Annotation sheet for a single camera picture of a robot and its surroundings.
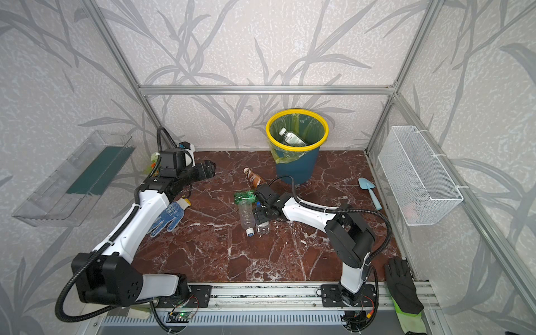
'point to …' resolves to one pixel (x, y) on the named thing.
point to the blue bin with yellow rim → (303, 169)
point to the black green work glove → (407, 306)
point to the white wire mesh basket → (424, 192)
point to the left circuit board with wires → (178, 317)
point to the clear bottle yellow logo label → (292, 138)
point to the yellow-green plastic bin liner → (308, 128)
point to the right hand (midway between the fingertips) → (263, 207)
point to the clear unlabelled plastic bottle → (248, 217)
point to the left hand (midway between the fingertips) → (208, 159)
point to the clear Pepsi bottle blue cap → (262, 229)
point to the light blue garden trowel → (365, 184)
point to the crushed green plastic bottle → (247, 195)
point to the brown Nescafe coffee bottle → (254, 179)
